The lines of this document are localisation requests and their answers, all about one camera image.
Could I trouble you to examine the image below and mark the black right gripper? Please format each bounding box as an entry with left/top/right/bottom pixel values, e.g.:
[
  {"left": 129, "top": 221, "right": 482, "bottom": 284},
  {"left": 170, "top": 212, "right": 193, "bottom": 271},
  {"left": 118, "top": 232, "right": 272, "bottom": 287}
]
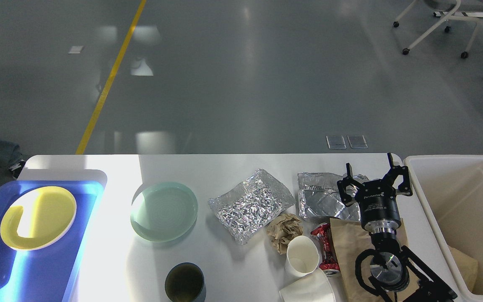
[{"left": 337, "top": 153, "right": 413, "bottom": 232}]

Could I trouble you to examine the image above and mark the dark grey mug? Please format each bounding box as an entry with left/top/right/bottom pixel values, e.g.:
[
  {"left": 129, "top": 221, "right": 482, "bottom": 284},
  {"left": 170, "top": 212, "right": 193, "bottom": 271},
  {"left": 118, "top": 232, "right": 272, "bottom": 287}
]
[{"left": 164, "top": 262, "right": 207, "bottom": 302}]

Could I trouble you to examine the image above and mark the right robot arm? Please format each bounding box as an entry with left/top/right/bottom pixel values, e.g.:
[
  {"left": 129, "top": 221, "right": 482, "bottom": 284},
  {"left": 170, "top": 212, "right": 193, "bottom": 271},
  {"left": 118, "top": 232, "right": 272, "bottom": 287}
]
[{"left": 337, "top": 154, "right": 458, "bottom": 302}]

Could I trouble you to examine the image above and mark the floor outlet cover right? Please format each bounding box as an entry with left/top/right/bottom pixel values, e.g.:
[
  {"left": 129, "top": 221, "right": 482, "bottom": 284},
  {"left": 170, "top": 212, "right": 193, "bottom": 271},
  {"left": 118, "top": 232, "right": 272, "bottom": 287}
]
[{"left": 347, "top": 135, "right": 368, "bottom": 149}]

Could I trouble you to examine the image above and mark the floor outlet cover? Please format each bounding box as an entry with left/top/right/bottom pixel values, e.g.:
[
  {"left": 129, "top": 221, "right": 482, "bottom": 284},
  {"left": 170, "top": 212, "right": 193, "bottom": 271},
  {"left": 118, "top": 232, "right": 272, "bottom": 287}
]
[
  {"left": 347, "top": 135, "right": 368, "bottom": 149},
  {"left": 326, "top": 135, "right": 347, "bottom": 150}
]

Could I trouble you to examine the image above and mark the flattened foil tray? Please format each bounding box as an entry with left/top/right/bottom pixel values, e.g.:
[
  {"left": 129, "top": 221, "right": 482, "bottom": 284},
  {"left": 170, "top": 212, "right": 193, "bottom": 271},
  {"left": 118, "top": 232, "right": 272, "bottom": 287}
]
[{"left": 297, "top": 172, "right": 360, "bottom": 222}]

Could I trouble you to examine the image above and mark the floor outlet cover left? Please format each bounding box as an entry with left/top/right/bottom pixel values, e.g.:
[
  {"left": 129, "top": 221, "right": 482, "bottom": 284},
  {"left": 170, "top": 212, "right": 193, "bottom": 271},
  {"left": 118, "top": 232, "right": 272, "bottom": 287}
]
[{"left": 326, "top": 135, "right": 347, "bottom": 150}]

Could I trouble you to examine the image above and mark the brown paper bag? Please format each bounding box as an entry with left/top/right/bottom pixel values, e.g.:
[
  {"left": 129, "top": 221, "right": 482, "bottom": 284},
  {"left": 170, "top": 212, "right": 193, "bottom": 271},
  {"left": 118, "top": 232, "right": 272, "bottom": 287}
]
[{"left": 330, "top": 218, "right": 418, "bottom": 302}]

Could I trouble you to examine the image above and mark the beige waste bin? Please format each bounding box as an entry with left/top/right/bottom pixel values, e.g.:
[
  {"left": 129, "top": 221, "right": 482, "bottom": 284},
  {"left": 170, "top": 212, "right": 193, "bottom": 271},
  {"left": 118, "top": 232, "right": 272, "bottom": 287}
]
[{"left": 404, "top": 155, "right": 483, "bottom": 302}]

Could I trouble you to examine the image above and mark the crushed red soda can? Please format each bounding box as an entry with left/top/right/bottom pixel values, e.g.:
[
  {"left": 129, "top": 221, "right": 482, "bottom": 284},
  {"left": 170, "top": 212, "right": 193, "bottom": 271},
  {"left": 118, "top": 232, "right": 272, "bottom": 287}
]
[{"left": 310, "top": 222, "right": 340, "bottom": 278}]

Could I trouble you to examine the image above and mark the white paper cup upright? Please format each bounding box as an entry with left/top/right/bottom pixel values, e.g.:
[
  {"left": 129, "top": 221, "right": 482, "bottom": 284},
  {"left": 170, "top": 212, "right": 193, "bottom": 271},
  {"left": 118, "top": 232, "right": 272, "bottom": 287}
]
[{"left": 285, "top": 235, "right": 320, "bottom": 278}]

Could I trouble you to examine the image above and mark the crumpled brown paper ball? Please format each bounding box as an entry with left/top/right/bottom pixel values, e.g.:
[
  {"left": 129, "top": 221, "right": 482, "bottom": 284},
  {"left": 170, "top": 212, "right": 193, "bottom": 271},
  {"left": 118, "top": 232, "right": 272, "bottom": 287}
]
[{"left": 266, "top": 213, "right": 304, "bottom": 255}]

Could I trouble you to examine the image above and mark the white paper cup lying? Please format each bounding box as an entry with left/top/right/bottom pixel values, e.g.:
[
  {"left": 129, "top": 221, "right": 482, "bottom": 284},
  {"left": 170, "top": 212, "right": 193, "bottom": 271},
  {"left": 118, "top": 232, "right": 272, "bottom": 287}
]
[{"left": 279, "top": 269, "right": 336, "bottom": 302}]

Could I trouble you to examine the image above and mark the brown paper in bin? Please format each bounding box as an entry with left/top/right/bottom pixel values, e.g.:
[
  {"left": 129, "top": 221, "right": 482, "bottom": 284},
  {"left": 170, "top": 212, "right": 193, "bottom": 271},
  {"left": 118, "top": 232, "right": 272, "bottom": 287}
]
[{"left": 448, "top": 245, "right": 479, "bottom": 292}]

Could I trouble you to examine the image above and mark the crumpled foil sheet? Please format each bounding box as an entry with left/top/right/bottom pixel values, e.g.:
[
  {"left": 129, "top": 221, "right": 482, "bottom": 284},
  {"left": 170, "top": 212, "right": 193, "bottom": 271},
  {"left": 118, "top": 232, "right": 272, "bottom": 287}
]
[{"left": 208, "top": 169, "right": 295, "bottom": 245}]

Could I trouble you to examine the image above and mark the white office chair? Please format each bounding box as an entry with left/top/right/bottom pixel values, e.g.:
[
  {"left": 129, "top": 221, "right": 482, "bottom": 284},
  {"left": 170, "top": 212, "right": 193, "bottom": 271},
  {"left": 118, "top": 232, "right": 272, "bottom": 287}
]
[{"left": 401, "top": 0, "right": 483, "bottom": 59}]

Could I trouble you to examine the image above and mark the yellow plate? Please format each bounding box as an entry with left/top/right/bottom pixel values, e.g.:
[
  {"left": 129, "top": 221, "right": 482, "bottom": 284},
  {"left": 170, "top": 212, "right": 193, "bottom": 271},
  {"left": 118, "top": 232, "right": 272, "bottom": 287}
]
[{"left": 0, "top": 186, "right": 77, "bottom": 251}]

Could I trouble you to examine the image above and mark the blue plastic tray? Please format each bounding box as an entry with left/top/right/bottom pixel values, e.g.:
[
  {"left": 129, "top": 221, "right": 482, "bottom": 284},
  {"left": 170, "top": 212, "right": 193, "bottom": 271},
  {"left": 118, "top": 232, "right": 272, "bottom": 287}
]
[{"left": 0, "top": 180, "right": 104, "bottom": 302}]

